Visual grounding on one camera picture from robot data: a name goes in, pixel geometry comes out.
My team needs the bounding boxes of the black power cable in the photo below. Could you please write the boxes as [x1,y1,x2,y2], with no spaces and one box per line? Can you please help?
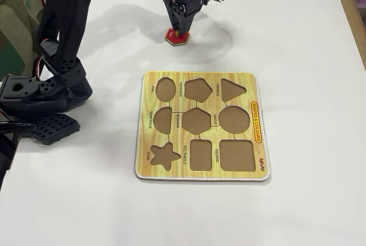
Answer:
[0,121,37,136]

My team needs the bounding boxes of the black grid base plate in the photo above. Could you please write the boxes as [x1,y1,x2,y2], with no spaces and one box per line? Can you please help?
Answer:
[28,113,81,146]

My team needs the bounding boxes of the floral green cushion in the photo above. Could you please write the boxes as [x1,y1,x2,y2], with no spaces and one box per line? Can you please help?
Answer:
[0,0,46,78]

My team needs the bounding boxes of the wooden edge strip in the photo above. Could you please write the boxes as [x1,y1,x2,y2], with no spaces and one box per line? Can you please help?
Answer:
[331,0,366,72]

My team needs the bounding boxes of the red hexagon piece yellow pin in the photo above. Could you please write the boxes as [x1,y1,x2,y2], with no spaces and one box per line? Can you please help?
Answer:
[164,27,191,46]

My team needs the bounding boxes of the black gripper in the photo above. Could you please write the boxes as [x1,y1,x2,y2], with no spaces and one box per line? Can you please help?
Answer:
[160,0,208,37]

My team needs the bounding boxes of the wooden shape puzzle board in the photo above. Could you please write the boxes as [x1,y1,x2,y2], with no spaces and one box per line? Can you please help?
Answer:
[133,70,272,184]

